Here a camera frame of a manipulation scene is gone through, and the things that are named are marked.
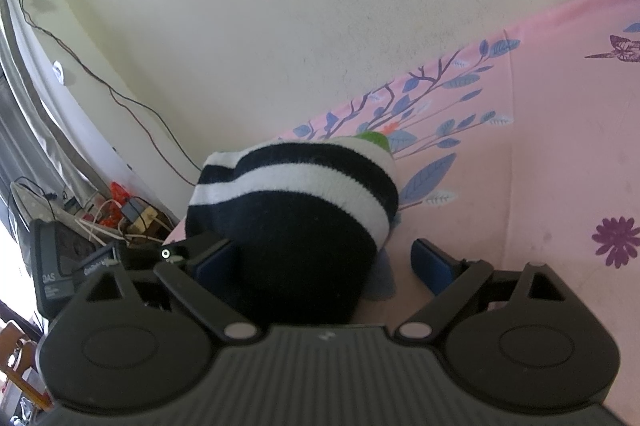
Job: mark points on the green black white knit sweater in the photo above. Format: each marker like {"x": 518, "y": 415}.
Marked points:
{"x": 295, "y": 226}

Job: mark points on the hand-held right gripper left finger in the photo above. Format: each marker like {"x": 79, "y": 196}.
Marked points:
{"x": 215, "y": 273}

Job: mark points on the pink floral bedsheet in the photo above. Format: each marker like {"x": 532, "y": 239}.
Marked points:
{"x": 525, "y": 156}

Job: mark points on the grey curtain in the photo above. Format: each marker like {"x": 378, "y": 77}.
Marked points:
{"x": 35, "y": 121}

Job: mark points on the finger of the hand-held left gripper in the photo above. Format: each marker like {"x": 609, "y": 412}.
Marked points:
{"x": 172, "y": 252}

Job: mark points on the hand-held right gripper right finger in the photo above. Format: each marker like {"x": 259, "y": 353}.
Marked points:
{"x": 432, "y": 268}

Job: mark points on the red packet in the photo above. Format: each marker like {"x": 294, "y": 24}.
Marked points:
{"x": 120, "y": 193}

